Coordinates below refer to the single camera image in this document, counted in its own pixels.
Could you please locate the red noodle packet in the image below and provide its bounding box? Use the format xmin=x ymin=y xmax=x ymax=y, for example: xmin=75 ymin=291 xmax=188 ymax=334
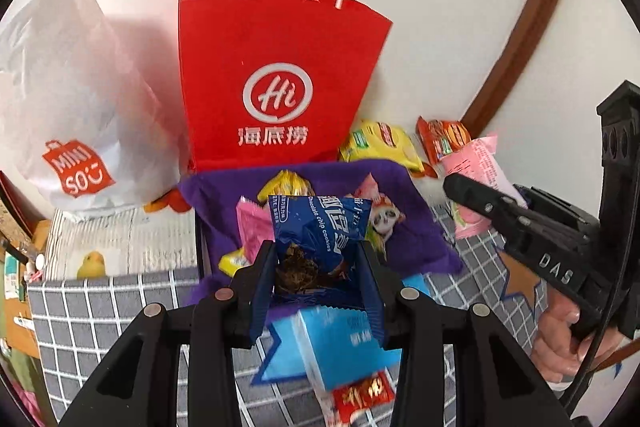
xmin=416 ymin=116 xmax=472 ymax=165

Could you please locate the brown wooden door frame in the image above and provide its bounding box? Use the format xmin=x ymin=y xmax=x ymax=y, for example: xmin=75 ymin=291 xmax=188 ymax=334
xmin=460 ymin=0 xmax=576 ymax=138

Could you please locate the small red packet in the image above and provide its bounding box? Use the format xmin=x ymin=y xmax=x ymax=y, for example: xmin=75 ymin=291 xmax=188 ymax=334
xmin=332 ymin=371 xmax=396 ymax=423

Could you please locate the chick print cloth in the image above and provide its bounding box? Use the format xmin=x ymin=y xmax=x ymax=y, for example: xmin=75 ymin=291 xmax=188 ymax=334
xmin=42 ymin=202 xmax=201 ymax=280

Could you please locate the blue edged star card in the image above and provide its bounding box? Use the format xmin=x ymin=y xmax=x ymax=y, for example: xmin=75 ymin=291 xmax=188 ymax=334
xmin=492 ymin=242 xmax=551 ymax=323

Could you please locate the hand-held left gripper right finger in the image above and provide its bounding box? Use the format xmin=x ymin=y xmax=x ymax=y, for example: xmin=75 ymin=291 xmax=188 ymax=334
xmin=357 ymin=241 xmax=566 ymax=427

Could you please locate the green white box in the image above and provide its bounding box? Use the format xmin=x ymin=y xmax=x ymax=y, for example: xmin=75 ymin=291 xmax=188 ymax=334
xmin=0 ymin=252 xmax=23 ymax=303

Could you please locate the panda print snack packet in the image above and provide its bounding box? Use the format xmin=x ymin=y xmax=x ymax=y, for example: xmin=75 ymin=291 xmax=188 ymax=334
xmin=352 ymin=173 xmax=406 ymax=258

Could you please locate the blue cookie packet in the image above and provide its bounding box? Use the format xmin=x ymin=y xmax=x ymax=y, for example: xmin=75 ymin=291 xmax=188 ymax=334
xmin=267 ymin=193 xmax=373 ymax=303

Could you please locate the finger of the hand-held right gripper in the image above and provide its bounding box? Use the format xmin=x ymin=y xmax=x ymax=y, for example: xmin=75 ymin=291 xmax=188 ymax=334
xmin=515 ymin=184 xmax=600 ymax=233
xmin=442 ymin=173 xmax=531 ymax=233

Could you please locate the pale pink snack packet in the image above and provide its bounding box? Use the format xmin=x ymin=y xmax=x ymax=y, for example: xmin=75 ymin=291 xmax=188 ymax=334
xmin=439 ymin=133 xmax=528 ymax=242

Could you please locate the brown cork board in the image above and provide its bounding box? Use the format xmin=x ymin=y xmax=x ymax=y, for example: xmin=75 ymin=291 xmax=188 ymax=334
xmin=0 ymin=172 xmax=51 ymax=253

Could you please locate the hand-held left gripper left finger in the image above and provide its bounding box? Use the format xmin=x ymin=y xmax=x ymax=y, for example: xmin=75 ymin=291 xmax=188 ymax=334
xmin=57 ymin=241 xmax=278 ymax=427

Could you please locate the grey checked tablecloth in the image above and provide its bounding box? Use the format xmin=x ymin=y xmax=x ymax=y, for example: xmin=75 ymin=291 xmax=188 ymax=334
xmin=27 ymin=202 xmax=621 ymax=427

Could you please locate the light blue box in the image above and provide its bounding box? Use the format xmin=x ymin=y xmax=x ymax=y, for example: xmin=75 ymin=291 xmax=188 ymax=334
xmin=295 ymin=304 xmax=403 ymax=427

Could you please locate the golden yellow snack packet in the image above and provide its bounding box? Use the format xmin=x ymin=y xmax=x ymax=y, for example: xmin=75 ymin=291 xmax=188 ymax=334
xmin=257 ymin=169 xmax=313 ymax=202

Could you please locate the white paper bag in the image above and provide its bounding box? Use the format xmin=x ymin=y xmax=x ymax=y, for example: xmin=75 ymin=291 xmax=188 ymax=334
xmin=0 ymin=0 xmax=188 ymax=225

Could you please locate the yellow noodle packet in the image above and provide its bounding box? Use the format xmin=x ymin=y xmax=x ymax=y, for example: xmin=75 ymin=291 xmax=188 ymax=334
xmin=339 ymin=119 xmax=426 ymax=175

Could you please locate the red paper bag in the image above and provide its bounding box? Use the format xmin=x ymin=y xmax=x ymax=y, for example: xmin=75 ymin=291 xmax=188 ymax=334
xmin=177 ymin=0 xmax=393 ymax=172

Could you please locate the yellow striped snack packet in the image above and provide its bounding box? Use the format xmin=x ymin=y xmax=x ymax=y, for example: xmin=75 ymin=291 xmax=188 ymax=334
xmin=218 ymin=247 xmax=256 ymax=278

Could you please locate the black cable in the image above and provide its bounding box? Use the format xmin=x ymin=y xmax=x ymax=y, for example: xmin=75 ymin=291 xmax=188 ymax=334
xmin=565 ymin=217 xmax=640 ymax=413

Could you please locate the person's right hand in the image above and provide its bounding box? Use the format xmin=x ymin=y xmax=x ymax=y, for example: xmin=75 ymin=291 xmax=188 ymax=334
xmin=532 ymin=302 xmax=626 ymax=383

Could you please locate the purple cloth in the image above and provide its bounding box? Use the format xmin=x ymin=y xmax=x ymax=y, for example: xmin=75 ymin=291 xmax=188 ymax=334
xmin=179 ymin=159 xmax=463 ymax=323

